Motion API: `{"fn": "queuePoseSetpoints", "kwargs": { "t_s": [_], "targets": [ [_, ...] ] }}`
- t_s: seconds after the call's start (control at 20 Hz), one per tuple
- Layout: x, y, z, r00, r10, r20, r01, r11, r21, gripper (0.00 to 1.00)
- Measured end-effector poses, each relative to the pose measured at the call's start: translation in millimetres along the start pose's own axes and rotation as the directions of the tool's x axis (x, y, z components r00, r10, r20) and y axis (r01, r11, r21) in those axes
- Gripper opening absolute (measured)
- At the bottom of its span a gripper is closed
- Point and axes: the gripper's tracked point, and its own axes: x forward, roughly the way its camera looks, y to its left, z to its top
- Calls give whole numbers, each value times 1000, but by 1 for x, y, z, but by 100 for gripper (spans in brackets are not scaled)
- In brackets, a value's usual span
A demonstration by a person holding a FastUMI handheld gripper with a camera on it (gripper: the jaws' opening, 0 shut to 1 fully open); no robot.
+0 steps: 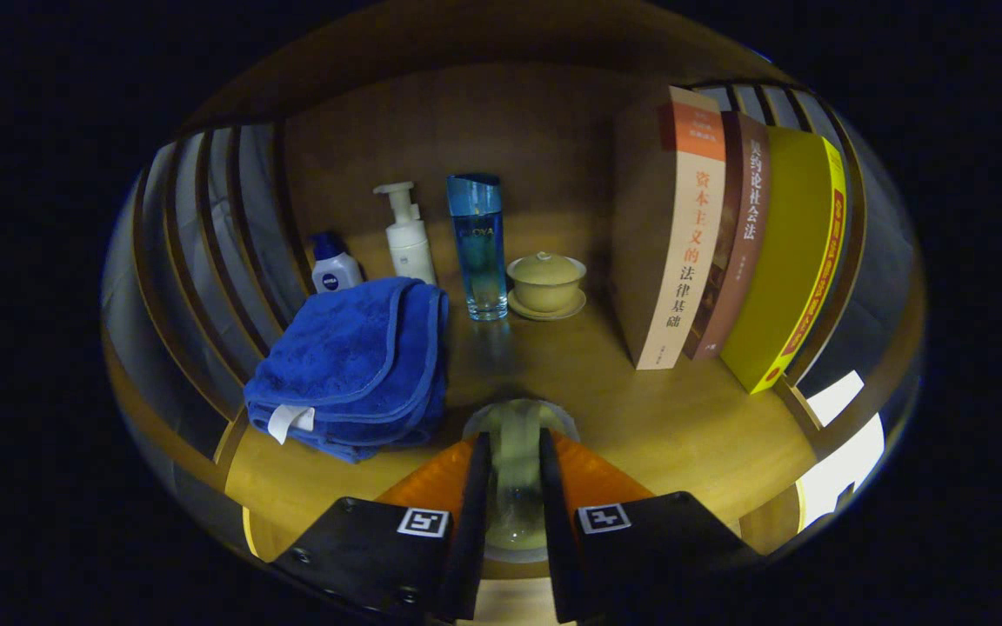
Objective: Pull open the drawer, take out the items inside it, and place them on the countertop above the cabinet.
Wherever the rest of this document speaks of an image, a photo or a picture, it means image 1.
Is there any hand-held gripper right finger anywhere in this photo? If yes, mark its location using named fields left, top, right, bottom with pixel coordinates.
left=538, top=427, right=765, bottom=625

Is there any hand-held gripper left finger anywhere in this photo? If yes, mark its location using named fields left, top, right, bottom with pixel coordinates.
left=268, top=431, right=493, bottom=623

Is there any white scrub pad green handle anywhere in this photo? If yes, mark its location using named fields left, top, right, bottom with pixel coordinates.
left=464, top=398, right=580, bottom=553

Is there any wooden countertop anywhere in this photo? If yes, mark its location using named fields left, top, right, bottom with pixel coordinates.
left=223, top=217, right=819, bottom=579

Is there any wooden cabinet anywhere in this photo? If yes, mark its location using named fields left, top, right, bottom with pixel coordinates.
left=101, top=4, right=928, bottom=583

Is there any blue folded towel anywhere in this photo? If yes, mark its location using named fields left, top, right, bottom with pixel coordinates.
left=243, top=276, right=451, bottom=464

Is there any beige lidded tea cup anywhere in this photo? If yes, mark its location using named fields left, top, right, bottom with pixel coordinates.
left=506, top=251, right=588, bottom=322

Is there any tall blue glass bottle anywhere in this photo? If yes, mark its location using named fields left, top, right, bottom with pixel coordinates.
left=446, top=173, right=509, bottom=322

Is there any white pump bottle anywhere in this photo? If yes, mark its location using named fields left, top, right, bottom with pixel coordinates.
left=373, top=181, right=438, bottom=286

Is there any small white bottle blue cap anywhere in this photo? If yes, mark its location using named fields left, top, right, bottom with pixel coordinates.
left=310, top=230, right=365, bottom=294

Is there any beige book orange band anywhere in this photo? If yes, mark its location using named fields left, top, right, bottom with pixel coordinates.
left=610, top=85, right=728, bottom=371

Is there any brown book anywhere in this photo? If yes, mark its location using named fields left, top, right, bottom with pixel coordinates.
left=684, top=111, right=772, bottom=361

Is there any yellow book red label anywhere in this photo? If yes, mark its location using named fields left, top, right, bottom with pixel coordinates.
left=720, top=127, right=848, bottom=396

